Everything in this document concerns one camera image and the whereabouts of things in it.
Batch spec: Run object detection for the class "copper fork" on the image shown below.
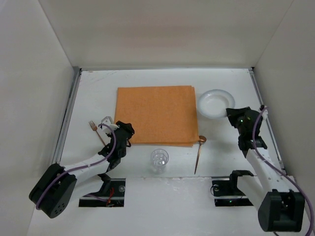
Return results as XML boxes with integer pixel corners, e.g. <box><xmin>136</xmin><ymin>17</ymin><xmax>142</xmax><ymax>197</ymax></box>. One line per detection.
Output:
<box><xmin>89</xmin><ymin>120</ymin><xmax>106</xmax><ymax>146</ymax></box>

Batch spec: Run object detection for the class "white round plate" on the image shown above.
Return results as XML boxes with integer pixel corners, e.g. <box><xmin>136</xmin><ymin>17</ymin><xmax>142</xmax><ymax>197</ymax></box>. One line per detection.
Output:
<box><xmin>197</xmin><ymin>89</ymin><xmax>235</xmax><ymax>119</ymax></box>

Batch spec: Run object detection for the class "orange cloth placemat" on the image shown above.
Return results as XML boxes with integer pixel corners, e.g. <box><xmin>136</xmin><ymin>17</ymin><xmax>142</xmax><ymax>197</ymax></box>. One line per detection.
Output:
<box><xmin>115</xmin><ymin>86</ymin><xmax>199</xmax><ymax>147</ymax></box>

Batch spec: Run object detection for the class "clear drinking glass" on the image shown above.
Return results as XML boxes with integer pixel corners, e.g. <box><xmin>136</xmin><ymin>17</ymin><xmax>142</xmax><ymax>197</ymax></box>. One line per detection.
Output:
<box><xmin>151</xmin><ymin>148</ymin><xmax>169</xmax><ymax>174</ymax></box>

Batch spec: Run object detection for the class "copper spoon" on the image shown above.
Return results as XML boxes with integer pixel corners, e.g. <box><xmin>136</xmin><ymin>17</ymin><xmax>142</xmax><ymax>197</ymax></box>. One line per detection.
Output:
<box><xmin>194</xmin><ymin>135</ymin><xmax>207</xmax><ymax>174</ymax></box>

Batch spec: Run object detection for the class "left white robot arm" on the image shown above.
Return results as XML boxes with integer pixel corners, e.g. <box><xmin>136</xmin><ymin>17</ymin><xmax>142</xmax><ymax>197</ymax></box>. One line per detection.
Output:
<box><xmin>29</xmin><ymin>121</ymin><xmax>135</xmax><ymax>219</ymax></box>

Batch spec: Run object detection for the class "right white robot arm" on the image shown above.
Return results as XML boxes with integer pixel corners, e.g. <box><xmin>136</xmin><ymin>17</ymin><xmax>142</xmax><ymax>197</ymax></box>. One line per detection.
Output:
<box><xmin>226</xmin><ymin>106</ymin><xmax>305</xmax><ymax>232</ymax></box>

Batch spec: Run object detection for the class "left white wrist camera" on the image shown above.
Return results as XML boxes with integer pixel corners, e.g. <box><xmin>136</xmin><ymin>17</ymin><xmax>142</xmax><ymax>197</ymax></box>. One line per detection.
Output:
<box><xmin>98</xmin><ymin>116</ymin><xmax>119</xmax><ymax>132</ymax></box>

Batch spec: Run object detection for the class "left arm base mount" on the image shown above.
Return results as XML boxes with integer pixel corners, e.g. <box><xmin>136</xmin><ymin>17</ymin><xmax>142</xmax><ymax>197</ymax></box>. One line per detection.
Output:
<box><xmin>78</xmin><ymin>174</ymin><xmax>126</xmax><ymax>207</ymax></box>

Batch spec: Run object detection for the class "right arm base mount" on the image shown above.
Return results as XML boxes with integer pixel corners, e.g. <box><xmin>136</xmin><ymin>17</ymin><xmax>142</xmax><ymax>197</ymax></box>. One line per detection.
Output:
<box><xmin>210</xmin><ymin>170</ymin><xmax>253</xmax><ymax>207</ymax></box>

